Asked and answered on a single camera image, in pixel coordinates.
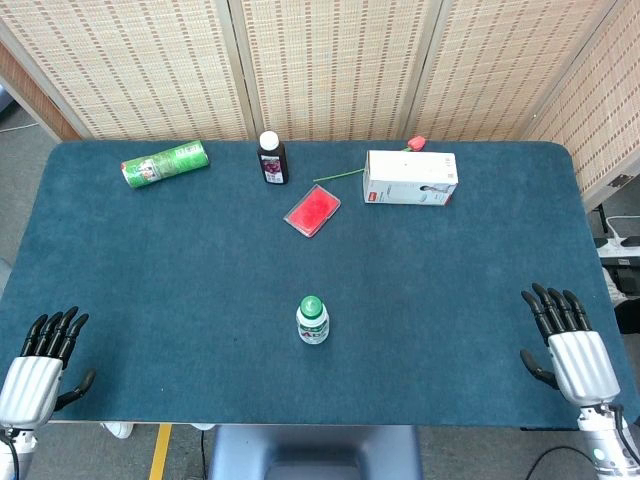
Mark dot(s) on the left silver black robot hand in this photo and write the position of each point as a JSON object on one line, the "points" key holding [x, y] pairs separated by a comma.
{"points": [[30, 390]]}

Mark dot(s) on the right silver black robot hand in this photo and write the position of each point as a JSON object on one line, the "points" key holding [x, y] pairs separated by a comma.
{"points": [[582, 365]]}

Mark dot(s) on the white AD milk bottle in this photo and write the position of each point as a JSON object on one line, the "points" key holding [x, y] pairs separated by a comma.
{"points": [[313, 333]]}

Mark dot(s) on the green bottle cap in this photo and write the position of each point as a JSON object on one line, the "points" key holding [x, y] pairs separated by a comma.
{"points": [[310, 306]]}

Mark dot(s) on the dark grape juice bottle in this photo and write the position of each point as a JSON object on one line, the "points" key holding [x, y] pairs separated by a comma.
{"points": [[273, 167]]}

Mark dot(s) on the white base foot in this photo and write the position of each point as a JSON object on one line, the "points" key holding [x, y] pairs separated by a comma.
{"points": [[117, 430]]}

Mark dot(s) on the metal screen hinge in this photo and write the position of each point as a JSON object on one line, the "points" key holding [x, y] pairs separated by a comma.
{"points": [[620, 180]]}

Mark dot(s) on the blue felt table cloth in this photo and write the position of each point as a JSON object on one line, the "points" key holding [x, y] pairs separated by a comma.
{"points": [[200, 275]]}

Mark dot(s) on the white cardboard lamp box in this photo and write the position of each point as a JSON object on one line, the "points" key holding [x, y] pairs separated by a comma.
{"points": [[410, 175]]}

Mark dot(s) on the green chip can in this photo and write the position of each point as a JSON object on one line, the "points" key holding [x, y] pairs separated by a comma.
{"points": [[165, 164]]}

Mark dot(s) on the woven bamboo screen panel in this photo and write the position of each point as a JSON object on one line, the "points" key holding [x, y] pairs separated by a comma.
{"points": [[610, 100], [140, 65], [500, 65], [330, 65]]}

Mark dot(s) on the artificial red rose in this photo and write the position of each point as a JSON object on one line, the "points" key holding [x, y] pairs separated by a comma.
{"points": [[416, 143]]}

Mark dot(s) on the blue grey robot torso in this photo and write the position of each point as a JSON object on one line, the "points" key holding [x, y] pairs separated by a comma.
{"points": [[315, 450]]}

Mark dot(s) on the red plastic case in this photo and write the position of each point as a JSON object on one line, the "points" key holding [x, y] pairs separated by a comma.
{"points": [[312, 210]]}

